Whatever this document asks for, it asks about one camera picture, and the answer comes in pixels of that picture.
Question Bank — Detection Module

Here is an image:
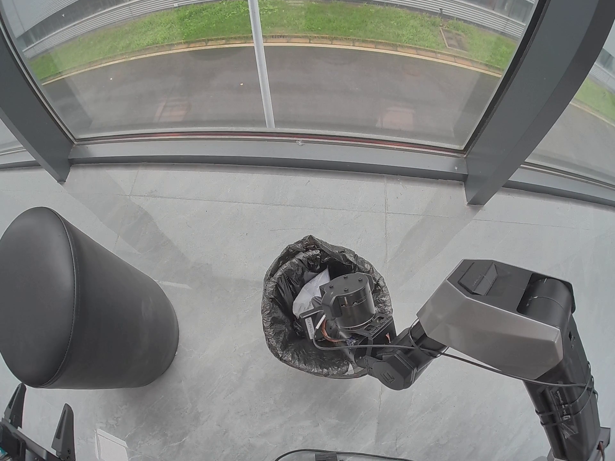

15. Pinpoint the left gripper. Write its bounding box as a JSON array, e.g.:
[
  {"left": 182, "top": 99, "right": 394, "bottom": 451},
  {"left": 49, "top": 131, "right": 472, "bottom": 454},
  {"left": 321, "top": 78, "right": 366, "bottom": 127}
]
[{"left": 0, "top": 383, "right": 77, "bottom": 461}]

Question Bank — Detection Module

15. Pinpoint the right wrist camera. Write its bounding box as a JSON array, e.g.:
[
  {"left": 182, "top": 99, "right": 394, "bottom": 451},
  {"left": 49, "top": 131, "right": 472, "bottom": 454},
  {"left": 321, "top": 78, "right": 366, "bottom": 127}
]
[{"left": 295, "top": 307, "right": 324, "bottom": 343}]

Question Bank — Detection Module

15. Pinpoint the black plastic bag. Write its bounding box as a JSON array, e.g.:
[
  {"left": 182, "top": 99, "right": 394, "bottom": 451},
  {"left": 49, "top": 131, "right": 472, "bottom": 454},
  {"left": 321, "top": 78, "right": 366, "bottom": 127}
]
[{"left": 261, "top": 235, "right": 394, "bottom": 378}]

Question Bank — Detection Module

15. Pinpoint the window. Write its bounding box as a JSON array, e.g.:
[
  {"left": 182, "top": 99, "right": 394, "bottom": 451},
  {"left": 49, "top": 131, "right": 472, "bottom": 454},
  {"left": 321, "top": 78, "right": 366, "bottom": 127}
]
[{"left": 0, "top": 0, "right": 615, "bottom": 206}]

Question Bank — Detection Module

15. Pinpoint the crumpled white paper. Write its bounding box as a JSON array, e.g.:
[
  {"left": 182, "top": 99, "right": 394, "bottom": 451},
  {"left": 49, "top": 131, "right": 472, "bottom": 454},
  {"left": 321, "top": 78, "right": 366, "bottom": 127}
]
[{"left": 292, "top": 271, "right": 333, "bottom": 319}]

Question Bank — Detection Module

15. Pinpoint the dark grey round chair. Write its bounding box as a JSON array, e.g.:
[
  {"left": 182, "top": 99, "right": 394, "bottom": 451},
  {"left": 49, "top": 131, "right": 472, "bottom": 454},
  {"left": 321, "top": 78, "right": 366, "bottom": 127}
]
[{"left": 0, "top": 207, "right": 180, "bottom": 390}]

